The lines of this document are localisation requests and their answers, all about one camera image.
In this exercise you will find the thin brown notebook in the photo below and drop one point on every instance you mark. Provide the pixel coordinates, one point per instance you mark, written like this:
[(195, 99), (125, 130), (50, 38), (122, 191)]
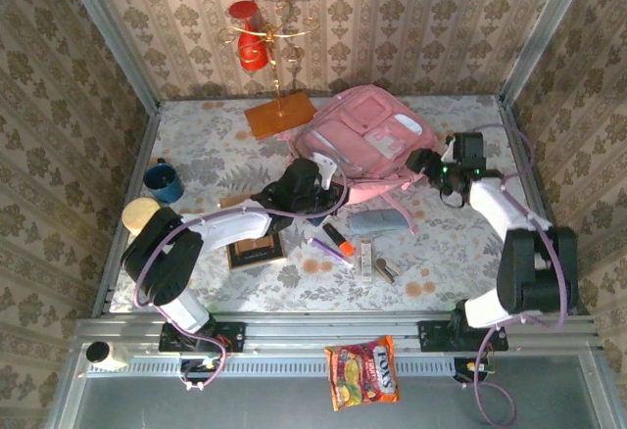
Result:
[(235, 202)]

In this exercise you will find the brown black scroll book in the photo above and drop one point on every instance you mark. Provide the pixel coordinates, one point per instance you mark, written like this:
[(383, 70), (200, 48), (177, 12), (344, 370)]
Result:
[(257, 252)]

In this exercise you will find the grey blue pencil case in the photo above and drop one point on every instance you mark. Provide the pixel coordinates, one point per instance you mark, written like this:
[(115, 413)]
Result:
[(377, 222)]

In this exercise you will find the pink student backpack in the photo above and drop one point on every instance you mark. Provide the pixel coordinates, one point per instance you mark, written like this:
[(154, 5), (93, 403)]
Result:
[(362, 125)]

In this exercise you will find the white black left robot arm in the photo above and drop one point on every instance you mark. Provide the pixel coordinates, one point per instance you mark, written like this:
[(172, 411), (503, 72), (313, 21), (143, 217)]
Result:
[(235, 230)]

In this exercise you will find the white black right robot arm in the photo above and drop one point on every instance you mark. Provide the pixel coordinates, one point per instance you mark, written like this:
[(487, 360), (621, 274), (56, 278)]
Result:
[(499, 208)]

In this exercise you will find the orange red candy bag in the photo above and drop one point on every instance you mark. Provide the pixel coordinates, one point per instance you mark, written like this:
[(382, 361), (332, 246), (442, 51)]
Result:
[(362, 372)]

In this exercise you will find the black orange highlighter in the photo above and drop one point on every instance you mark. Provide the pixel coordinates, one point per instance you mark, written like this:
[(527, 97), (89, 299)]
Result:
[(338, 239)]

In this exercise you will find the purple pen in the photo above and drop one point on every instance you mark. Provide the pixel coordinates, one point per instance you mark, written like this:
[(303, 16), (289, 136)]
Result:
[(327, 249)]

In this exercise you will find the floral table cover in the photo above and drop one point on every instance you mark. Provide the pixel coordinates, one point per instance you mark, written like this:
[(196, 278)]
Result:
[(441, 262)]

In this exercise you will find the dark blue mug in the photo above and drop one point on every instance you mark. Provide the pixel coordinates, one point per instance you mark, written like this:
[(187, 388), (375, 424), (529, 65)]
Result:
[(164, 181)]

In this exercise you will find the red wine glass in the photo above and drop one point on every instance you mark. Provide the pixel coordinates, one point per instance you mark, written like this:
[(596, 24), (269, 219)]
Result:
[(250, 47)]

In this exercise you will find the beige round container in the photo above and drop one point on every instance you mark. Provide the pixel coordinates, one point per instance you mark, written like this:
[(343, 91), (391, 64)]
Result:
[(139, 213)]

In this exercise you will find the white bottle black cap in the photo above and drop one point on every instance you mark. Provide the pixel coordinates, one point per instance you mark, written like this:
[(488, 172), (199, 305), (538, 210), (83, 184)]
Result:
[(115, 355)]

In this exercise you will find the aluminium side rail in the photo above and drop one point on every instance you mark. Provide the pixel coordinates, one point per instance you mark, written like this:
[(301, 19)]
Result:
[(109, 282), (535, 179)]

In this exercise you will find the aluminium corner post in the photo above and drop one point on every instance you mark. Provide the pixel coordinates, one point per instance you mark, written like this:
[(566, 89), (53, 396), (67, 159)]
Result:
[(545, 32), (112, 37)]

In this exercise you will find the aluminium front rail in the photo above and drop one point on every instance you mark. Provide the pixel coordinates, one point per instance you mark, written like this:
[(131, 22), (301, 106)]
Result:
[(318, 328)]

